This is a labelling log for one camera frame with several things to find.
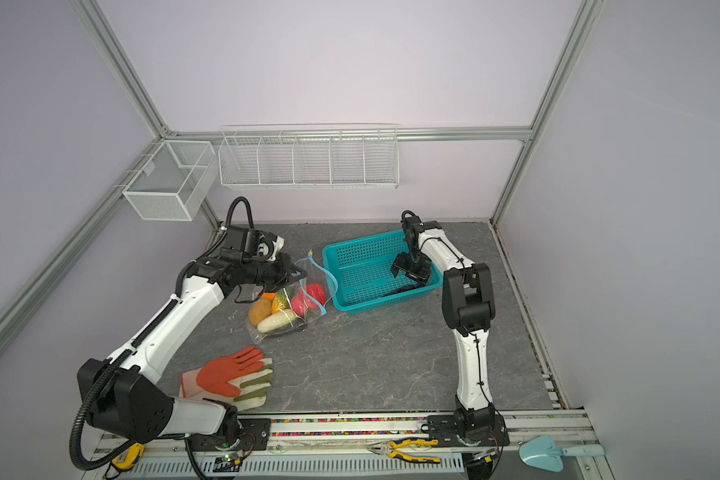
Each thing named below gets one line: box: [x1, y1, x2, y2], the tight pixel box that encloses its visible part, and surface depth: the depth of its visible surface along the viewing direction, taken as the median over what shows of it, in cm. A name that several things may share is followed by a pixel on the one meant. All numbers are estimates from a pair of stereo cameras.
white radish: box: [257, 309, 298, 333], surface depth 89 cm
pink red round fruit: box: [291, 289, 319, 317], surface depth 88 cm
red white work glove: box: [180, 346, 274, 411], surface depth 84 cm
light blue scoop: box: [519, 436, 605, 473], surface depth 72 cm
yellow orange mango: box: [249, 298, 272, 327], surface depth 93 cm
